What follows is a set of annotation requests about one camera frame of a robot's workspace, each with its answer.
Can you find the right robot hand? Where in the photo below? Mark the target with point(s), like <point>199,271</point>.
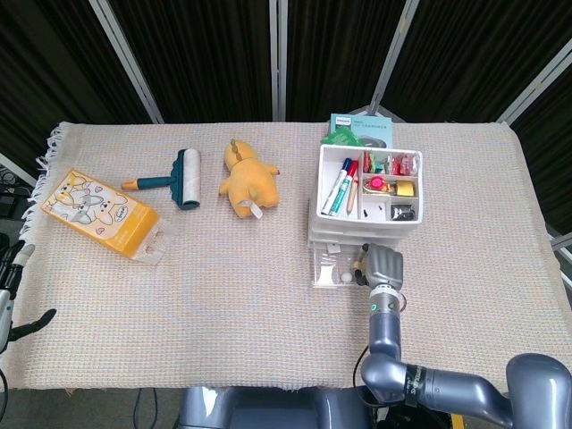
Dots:
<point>385,268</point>

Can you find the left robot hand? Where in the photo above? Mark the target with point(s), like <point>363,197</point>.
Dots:
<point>31,324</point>

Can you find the yellow eraser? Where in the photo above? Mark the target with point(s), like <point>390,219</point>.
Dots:
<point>357,266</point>

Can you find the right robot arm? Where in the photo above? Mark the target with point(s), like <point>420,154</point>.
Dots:
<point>384,330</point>

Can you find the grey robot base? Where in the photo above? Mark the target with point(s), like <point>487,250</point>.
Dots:
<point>268,409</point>

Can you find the white drawer organizer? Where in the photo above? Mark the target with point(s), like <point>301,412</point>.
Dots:
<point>330,158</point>

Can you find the white eraser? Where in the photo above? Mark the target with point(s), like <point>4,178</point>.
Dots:
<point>332,248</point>

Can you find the black binder clips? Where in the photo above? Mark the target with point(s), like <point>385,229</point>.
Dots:
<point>402,212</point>

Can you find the tan wooden pencil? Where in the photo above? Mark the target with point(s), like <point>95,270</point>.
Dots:
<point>352,196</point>

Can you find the brass padlock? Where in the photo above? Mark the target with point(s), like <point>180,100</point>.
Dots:
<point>406,188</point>

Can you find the pink round tag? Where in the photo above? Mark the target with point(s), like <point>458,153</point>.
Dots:
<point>377,183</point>

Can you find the red-cap whiteboard marker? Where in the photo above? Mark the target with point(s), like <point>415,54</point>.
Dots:
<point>342,190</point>

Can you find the red candy packet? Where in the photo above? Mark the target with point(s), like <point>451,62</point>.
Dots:
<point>404,164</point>

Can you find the red and green clips pack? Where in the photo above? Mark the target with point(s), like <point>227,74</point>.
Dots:
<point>373,161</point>

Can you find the blue-cap whiteboard marker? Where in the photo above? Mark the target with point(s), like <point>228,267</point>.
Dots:
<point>347,163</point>

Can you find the yellow cat-print tissue pack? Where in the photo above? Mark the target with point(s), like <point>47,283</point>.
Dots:
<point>98,210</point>

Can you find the green packet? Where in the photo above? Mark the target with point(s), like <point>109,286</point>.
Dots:
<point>342,136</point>

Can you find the teal printed booklet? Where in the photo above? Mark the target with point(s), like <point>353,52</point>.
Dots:
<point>373,127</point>

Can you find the black waste bin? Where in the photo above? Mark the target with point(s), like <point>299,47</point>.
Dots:
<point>424,422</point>

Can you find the yellow plush toy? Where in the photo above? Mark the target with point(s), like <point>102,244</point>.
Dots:
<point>250,183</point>

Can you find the beige woven table cloth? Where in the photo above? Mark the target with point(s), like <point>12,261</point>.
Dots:
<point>223,313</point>

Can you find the teal lint roller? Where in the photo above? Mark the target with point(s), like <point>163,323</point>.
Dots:
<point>187,179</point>

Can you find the grey screen frame post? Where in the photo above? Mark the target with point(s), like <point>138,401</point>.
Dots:
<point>15,169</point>
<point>536,91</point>
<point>278,62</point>
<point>393,58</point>
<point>127,62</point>
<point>563,243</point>

